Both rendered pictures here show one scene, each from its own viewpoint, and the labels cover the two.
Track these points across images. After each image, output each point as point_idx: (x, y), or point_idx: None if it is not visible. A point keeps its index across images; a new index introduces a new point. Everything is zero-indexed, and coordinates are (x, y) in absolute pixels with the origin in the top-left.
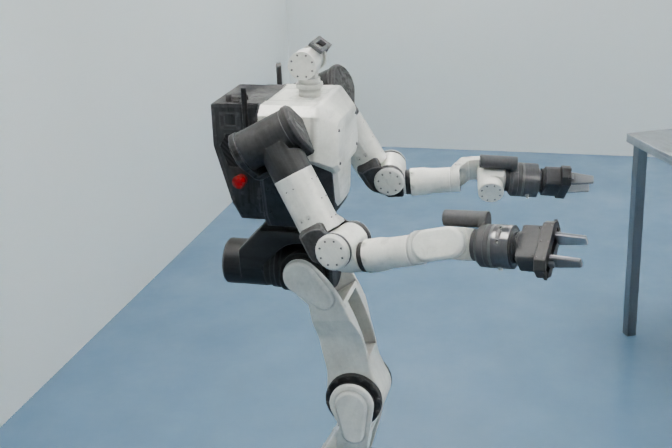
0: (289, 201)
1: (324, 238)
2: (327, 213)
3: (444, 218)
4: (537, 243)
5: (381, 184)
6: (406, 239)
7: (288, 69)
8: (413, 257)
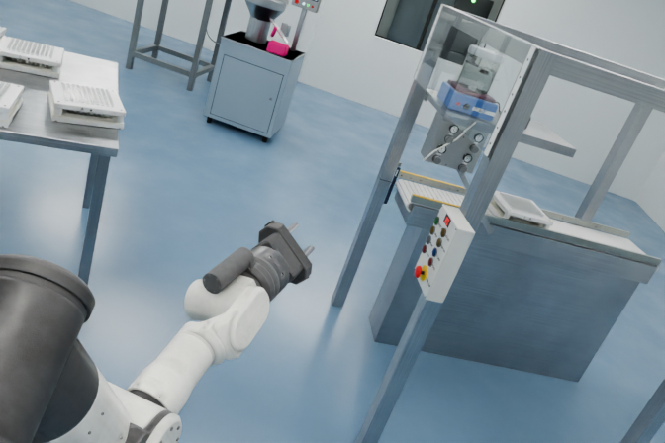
0: (92, 442)
1: (160, 438)
2: (121, 401)
3: (224, 285)
4: (292, 252)
5: None
6: (203, 342)
7: None
8: (231, 355)
